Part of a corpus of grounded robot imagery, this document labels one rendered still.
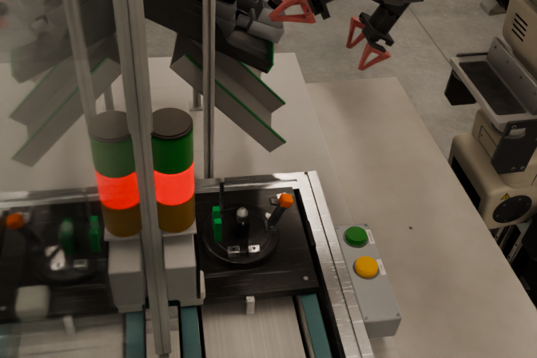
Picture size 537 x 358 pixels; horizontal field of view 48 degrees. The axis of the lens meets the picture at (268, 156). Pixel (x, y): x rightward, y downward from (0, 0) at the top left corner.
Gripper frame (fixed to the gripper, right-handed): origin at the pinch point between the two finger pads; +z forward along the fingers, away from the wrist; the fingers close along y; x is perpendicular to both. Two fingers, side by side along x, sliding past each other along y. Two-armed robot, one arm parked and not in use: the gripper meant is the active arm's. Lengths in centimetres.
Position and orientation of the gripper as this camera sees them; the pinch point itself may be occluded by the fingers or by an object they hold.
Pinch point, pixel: (272, 9)
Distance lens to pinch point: 112.1
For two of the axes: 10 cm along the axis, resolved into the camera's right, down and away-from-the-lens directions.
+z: -9.1, 3.5, 2.1
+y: 1.1, 7.0, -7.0
